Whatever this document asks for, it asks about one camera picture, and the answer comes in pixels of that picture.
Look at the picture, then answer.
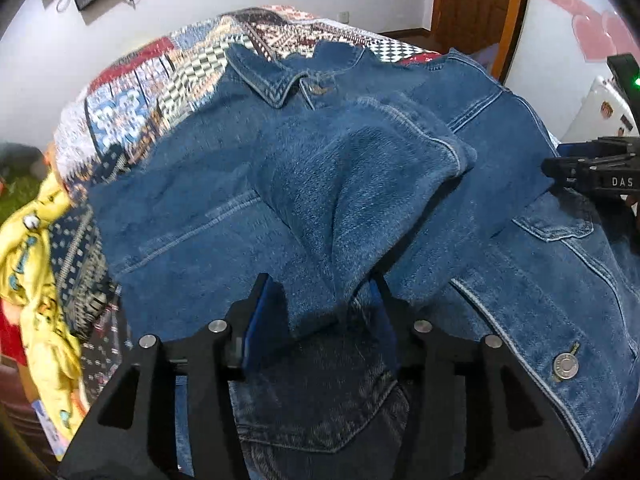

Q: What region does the yellow printed cloth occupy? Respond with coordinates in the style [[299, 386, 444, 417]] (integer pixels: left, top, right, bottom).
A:
[[0, 174, 87, 463]]

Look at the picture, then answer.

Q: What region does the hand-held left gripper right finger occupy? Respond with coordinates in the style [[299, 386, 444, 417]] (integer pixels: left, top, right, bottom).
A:
[[371, 273, 587, 480]]

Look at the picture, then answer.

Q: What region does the brown wooden door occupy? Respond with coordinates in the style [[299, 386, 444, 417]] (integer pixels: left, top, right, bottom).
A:
[[432, 0, 532, 84]]

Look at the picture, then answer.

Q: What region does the red cloth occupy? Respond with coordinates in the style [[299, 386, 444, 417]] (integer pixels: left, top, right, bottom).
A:
[[0, 304, 28, 364]]

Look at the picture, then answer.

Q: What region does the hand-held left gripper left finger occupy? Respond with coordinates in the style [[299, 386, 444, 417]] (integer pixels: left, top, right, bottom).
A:
[[59, 273, 290, 480]]

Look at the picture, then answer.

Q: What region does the pink wall decal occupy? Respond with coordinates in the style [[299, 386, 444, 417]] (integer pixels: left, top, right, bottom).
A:
[[530, 0, 636, 63]]

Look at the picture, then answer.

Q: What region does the blue denim jacket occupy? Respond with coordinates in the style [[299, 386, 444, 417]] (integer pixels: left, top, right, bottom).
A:
[[86, 40, 640, 480]]

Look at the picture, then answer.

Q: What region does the patchwork patterned quilt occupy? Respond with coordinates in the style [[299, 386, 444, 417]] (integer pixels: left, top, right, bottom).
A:
[[52, 4, 442, 361]]

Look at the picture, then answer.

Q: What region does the green cloth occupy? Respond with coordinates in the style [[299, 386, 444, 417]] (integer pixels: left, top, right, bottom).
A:
[[0, 143, 47, 225]]

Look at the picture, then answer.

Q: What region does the white stickered case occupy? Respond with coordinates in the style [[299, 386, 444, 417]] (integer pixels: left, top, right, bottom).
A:
[[560, 75, 640, 143]]

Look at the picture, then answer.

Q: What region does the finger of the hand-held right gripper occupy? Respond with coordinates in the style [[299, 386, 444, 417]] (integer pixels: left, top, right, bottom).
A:
[[542, 138, 599, 194]]

